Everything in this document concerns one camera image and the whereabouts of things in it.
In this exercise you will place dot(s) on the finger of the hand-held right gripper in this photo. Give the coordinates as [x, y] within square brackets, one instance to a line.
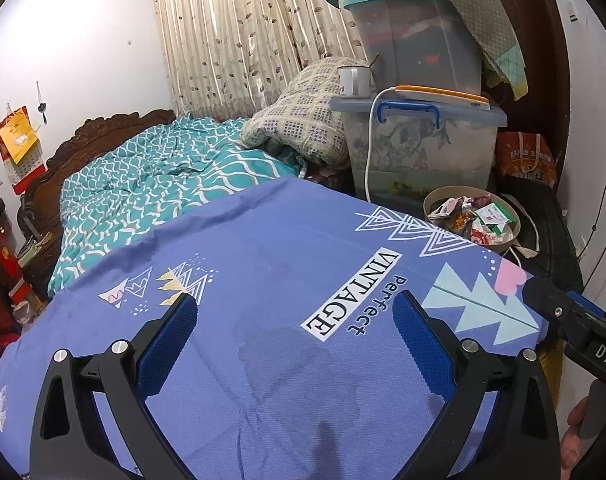
[553, 310]
[590, 306]

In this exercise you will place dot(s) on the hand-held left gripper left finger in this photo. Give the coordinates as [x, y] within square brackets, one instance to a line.
[168, 345]

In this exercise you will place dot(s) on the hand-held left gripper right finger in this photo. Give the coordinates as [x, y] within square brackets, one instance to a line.
[423, 345]

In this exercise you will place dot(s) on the round beige bin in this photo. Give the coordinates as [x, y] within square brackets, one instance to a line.
[510, 237]

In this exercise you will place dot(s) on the person's right hand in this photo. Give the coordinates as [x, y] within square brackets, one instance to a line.
[570, 455]

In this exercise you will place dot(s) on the black bag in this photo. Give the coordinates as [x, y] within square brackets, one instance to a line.
[553, 240]

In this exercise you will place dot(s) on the pile of snack wrappers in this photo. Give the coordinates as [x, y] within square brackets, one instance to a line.
[473, 220]

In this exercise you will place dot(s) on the purple printed tablecloth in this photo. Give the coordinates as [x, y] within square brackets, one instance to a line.
[283, 260]

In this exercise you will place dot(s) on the orange plastic bag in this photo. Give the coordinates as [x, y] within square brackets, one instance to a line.
[525, 160]

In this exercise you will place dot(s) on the teal patterned blanket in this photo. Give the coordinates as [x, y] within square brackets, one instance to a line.
[158, 170]

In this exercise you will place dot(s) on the red box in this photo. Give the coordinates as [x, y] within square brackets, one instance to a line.
[3, 260]

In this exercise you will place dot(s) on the dark wooden wardrobe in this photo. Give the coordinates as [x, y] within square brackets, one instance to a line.
[543, 85]

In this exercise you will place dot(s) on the orange white flat device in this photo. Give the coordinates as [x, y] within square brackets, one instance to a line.
[443, 94]

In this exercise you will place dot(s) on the checkered patterned pillow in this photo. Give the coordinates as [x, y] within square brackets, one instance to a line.
[303, 110]

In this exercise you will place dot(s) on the dark hanging ornament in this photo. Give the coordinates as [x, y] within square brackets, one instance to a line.
[42, 107]

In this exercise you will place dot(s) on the white enamel mug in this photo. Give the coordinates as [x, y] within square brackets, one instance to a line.
[353, 82]

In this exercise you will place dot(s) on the clear storage box teal lid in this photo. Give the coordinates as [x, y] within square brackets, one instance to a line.
[423, 40]

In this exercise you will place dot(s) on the yellow green cloth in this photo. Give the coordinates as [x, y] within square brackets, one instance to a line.
[483, 10]

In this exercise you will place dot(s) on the leaf print curtain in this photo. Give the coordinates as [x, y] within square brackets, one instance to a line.
[233, 25]

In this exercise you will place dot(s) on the red wall calendar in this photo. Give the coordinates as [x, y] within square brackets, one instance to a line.
[18, 140]

